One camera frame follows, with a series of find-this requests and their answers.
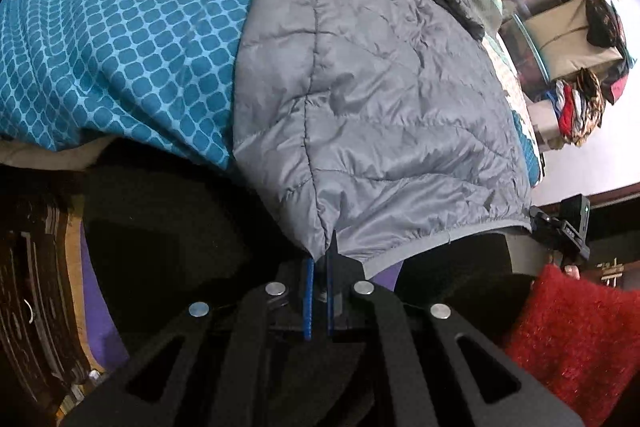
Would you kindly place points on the blue checked blanket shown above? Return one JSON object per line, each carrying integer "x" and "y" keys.
{"x": 159, "y": 72}

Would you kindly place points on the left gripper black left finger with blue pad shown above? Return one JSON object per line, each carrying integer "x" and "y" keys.
{"x": 271, "y": 311}

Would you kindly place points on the pile of colourful clothes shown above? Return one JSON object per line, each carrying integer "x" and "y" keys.
{"x": 579, "y": 101}

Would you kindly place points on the grey puffer jacket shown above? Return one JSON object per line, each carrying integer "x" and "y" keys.
{"x": 377, "y": 126}

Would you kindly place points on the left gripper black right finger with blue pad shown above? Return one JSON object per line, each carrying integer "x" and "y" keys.
{"x": 376, "y": 312}

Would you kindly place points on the red fuzzy cloth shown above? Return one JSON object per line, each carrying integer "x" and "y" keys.
{"x": 580, "y": 340}

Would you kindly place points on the person's right hand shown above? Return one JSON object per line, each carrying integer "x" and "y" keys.
{"x": 572, "y": 271}

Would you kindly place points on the cardboard box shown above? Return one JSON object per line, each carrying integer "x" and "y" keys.
{"x": 560, "y": 37}

